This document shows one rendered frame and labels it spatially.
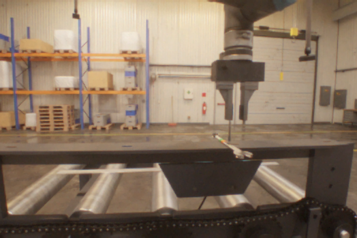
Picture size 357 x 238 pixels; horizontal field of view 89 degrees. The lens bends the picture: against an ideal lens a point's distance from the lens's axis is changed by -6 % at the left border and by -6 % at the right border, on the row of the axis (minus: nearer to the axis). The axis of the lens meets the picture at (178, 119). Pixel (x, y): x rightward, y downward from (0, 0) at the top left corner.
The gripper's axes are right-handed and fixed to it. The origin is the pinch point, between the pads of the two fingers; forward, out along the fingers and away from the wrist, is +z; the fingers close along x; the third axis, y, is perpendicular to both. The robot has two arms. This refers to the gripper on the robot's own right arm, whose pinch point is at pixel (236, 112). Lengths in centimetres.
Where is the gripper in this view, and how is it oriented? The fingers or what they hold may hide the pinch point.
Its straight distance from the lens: 53.7
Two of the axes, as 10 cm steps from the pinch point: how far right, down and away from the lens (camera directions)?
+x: 9.9, 0.0, 1.1
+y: 1.1, 1.1, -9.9
